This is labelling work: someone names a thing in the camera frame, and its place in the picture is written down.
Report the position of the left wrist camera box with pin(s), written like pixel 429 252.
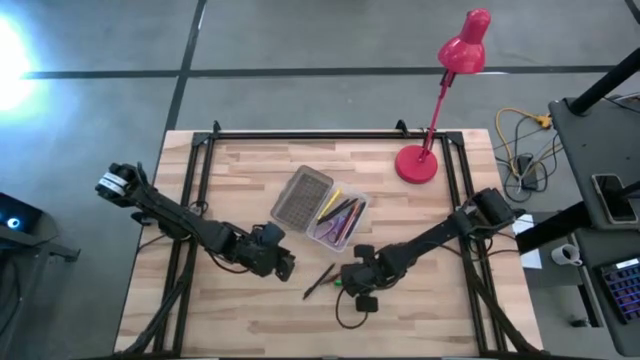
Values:
pixel 273 233

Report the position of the dark grey equipment stand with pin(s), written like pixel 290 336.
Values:
pixel 30 260

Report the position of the backlit black keyboard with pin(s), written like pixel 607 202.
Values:
pixel 625 292

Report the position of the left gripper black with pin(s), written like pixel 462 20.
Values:
pixel 260 255

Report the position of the white paper sheet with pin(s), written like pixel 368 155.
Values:
pixel 532 260

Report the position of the yellow marker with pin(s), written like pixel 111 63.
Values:
pixel 331 204

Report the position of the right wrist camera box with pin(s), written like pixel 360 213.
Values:
pixel 363 251

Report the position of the red desk lamp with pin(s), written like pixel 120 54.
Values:
pixel 416 164

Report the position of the black smartphone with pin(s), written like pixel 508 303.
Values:
pixel 614 198

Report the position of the small black floor object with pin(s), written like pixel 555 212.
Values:
pixel 579 323

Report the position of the black marker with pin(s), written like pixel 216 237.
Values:
pixel 345 210

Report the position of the brown pencil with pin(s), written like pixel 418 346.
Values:
pixel 318 281

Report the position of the clear plastic lidded supply box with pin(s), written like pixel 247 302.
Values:
pixel 300 200

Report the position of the black slanted pole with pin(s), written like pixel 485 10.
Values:
pixel 605 82

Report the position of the grey side desk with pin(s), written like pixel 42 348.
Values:
pixel 585 145

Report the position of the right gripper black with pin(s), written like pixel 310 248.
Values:
pixel 385 270

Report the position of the black power adapter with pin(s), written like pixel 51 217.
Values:
pixel 527 172

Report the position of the black device with blue light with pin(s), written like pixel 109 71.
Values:
pixel 15 220

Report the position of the green marker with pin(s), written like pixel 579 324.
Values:
pixel 338 283

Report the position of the black desk crossbar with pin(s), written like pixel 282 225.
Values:
pixel 550 227

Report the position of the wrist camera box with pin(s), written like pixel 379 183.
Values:
pixel 363 251
pixel 273 233

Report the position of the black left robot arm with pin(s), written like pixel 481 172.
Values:
pixel 170 215

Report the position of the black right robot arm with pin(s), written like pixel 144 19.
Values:
pixel 435 240

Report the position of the black aluminium table frame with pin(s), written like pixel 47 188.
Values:
pixel 325 135

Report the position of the white mug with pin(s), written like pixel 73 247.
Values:
pixel 565 254

